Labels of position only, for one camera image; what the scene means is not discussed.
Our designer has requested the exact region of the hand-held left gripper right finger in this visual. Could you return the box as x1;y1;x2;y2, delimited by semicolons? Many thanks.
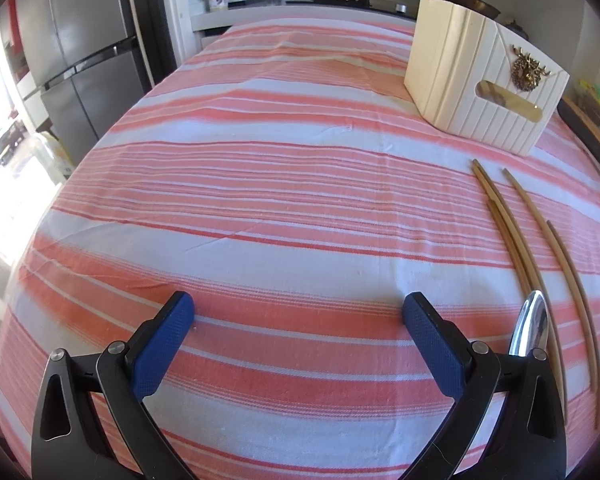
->
401;291;568;480

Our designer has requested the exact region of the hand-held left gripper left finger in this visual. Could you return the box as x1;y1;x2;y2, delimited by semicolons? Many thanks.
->
30;290;196;480

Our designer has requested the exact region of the silver metal spoon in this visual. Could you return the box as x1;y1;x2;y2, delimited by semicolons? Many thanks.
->
510;289;552;357

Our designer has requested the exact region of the cream utensil holder box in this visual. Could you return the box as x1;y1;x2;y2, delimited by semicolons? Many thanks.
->
403;0;571;156

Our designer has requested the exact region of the pink white striped tablecloth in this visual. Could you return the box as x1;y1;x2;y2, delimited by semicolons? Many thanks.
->
0;20;600;480

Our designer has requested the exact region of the yellow cardboard box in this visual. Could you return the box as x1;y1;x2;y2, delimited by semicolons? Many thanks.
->
32;132;76;184

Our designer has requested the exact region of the dark wooden furniture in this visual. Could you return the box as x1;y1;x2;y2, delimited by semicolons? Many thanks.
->
0;120;29;167

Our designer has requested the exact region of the grey storage cabinet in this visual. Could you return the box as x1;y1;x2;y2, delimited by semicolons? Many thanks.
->
0;0;48;133

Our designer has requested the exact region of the grey refrigerator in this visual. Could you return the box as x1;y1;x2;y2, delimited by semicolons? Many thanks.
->
10;0;153;153

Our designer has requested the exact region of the red hanging cloth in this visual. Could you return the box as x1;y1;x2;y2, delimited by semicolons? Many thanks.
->
5;0;22;62

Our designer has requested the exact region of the wire fruit basket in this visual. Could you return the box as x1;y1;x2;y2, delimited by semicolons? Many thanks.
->
572;79;600;147

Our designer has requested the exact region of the black door frame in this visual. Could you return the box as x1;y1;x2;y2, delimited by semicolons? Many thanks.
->
115;0;177;92

